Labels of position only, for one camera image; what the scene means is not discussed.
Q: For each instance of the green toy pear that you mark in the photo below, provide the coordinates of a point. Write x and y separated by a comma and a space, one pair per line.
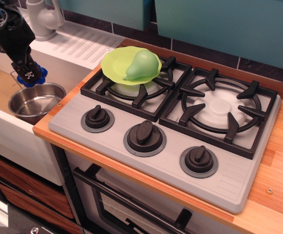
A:
145, 64

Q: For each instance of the black right stove knob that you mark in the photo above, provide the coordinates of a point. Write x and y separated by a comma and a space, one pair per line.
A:
199, 162

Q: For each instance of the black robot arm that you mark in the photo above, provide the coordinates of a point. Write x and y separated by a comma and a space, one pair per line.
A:
6, 6

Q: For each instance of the wooden drawer front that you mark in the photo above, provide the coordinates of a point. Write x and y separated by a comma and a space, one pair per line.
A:
35, 186

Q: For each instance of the toy oven door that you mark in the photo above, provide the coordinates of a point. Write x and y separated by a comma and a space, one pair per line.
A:
123, 207

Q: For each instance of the white toy sink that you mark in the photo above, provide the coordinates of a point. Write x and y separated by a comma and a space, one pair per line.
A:
68, 57

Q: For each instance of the blue toy blueberry cluster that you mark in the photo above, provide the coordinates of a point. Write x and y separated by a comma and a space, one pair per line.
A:
40, 80

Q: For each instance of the grey toy faucet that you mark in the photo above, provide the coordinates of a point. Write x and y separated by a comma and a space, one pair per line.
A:
44, 22

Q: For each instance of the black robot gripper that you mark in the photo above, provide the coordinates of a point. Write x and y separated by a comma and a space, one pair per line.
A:
15, 38

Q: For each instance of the stainless steel pot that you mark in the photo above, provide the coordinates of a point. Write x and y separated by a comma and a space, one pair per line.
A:
32, 104

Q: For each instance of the black left burner grate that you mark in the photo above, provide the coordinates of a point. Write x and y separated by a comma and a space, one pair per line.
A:
143, 100

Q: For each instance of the black right burner grate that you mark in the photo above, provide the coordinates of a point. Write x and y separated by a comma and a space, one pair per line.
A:
225, 112

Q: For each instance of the black stove knob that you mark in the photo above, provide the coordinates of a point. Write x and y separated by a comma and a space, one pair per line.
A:
97, 120
145, 139
199, 162

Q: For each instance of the grey toy stove top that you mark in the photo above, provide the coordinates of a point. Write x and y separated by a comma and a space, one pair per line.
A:
228, 188

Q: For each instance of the black left stove knob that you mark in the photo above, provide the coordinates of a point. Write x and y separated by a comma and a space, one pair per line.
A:
97, 120

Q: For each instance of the black middle stove knob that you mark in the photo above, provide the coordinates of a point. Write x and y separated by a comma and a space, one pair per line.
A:
145, 139

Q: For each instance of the light green plastic plate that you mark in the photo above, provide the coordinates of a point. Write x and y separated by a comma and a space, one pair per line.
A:
116, 62

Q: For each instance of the black burner grate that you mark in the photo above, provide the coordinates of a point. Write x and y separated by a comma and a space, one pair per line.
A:
143, 100
225, 112

